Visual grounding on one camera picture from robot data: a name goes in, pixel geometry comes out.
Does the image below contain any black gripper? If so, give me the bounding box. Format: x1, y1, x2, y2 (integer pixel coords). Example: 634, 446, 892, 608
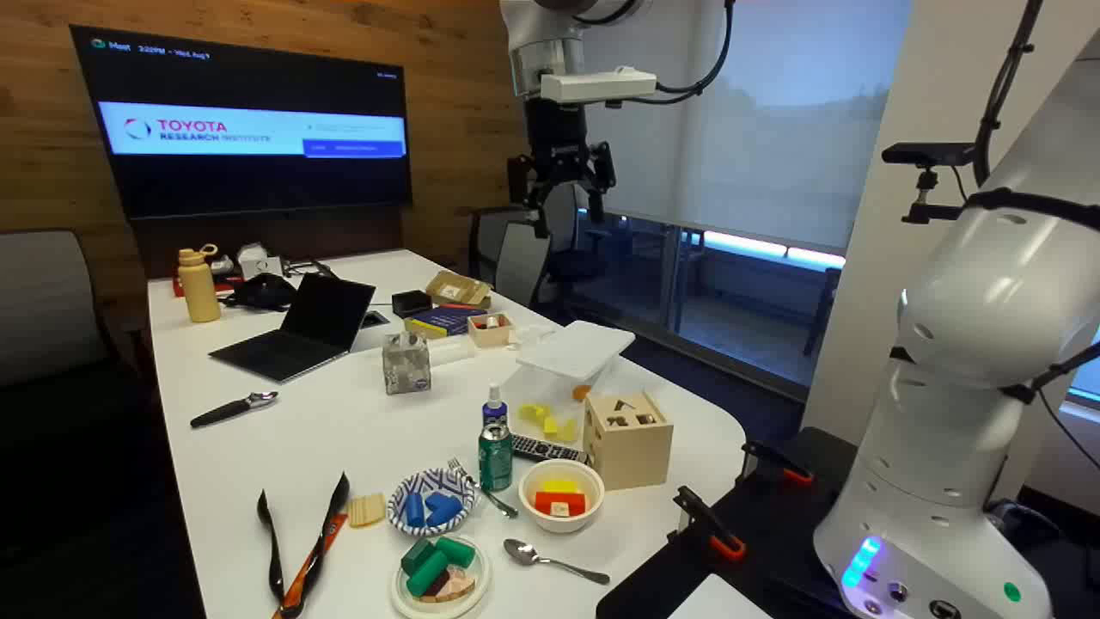
504, 101, 614, 239

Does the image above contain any white block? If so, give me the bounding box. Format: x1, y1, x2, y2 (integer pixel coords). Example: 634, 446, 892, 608
551, 503, 570, 519

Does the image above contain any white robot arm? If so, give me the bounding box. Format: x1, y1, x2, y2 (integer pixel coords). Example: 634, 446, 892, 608
813, 35, 1100, 619

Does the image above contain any tan cardboard box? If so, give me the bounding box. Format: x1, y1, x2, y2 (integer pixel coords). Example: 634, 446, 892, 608
428, 273, 492, 310

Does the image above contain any grey patterned cube box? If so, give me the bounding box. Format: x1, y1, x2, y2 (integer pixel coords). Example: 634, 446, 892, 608
381, 334, 433, 396

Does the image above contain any wooden toy box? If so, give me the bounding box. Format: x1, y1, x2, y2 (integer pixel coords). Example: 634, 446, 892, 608
585, 392, 673, 489

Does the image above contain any yellow block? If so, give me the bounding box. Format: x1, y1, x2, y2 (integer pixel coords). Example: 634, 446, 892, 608
536, 477, 585, 496

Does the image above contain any small beige block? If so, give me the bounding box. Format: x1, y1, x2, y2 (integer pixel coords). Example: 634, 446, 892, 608
346, 496, 384, 531

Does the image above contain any green block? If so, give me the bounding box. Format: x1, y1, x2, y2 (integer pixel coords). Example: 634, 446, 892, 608
402, 537, 478, 602

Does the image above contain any grey office chair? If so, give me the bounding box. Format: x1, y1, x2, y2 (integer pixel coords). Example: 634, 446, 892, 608
469, 186, 597, 305

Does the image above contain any small wooden tray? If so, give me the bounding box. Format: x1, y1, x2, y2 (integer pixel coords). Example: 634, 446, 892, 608
469, 312, 513, 347

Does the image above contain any black tray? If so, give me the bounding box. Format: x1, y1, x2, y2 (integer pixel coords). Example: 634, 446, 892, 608
393, 289, 469, 334

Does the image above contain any clear plastic container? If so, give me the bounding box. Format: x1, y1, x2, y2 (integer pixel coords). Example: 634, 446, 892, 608
502, 321, 635, 446

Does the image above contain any green soda bottle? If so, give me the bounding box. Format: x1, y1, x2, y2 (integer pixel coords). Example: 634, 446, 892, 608
478, 392, 513, 493

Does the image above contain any black laptop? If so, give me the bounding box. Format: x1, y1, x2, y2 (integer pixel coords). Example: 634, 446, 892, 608
213, 277, 375, 381

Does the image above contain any white bowl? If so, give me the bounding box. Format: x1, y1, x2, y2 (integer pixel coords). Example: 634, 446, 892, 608
517, 460, 604, 535

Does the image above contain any black bag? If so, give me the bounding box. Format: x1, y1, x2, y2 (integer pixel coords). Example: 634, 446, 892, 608
226, 277, 299, 310

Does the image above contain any blue patterned bowl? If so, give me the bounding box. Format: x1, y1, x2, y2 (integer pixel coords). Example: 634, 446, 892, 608
390, 467, 476, 537

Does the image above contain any black clamp far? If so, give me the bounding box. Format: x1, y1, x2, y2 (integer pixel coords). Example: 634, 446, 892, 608
741, 443, 815, 489

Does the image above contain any metal spoon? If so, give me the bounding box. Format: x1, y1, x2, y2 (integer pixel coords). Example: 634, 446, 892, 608
502, 539, 612, 585

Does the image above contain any black clamp orange tip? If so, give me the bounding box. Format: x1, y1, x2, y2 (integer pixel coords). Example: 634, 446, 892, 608
673, 485, 751, 563

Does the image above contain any black marker pen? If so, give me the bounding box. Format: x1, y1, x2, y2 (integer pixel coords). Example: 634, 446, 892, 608
189, 392, 279, 430

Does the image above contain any yellow water bottle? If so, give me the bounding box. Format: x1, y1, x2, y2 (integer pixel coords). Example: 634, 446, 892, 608
177, 245, 219, 324

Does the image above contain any white plate with blocks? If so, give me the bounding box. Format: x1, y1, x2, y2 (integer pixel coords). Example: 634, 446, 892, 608
390, 537, 492, 619

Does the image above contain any dark chair left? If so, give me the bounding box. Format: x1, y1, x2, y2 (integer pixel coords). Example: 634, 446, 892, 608
0, 230, 136, 451

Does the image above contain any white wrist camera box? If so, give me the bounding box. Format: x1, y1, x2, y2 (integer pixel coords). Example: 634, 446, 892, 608
539, 65, 656, 105

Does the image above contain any wall mounted tv screen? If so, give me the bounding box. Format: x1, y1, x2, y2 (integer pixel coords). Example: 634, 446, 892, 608
69, 25, 414, 219

